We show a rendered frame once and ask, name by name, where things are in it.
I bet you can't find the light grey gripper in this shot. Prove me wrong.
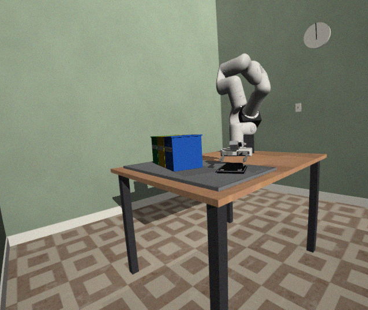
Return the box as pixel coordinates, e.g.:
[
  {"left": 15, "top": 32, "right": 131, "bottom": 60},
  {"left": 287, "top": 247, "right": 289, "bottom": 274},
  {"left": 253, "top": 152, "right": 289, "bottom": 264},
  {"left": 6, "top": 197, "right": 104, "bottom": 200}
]
[{"left": 219, "top": 147, "right": 252, "bottom": 162}]

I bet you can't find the green open-top bin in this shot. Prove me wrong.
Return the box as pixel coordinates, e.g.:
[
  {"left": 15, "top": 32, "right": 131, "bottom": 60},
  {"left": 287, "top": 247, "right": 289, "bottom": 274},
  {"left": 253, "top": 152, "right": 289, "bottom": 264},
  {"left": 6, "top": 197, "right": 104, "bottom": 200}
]
[{"left": 151, "top": 136, "right": 159, "bottom": 165}]

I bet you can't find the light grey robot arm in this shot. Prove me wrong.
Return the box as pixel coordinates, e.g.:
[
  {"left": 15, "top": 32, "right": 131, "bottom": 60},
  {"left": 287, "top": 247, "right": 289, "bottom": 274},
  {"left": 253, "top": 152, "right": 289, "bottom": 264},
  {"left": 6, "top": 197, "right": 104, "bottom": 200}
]
[{"left": 216, "top": 54, "right": 271, "bottom": 150}]

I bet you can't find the blue general waste bin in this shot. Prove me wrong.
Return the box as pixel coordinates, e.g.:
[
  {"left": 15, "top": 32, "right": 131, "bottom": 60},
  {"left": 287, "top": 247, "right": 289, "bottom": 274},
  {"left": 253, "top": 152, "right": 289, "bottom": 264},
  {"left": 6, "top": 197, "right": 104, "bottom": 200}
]
[{"left": 163, "top": 134, "right": 202, "bottom": 172}]

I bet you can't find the yellow open bin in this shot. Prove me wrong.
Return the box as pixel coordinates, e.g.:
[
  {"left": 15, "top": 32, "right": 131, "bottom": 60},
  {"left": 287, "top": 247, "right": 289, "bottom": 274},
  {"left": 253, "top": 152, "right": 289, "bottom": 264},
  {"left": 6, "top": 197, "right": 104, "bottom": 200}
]
[{"left": 156, "top": 136, "right": 166, "bottom": 168}]

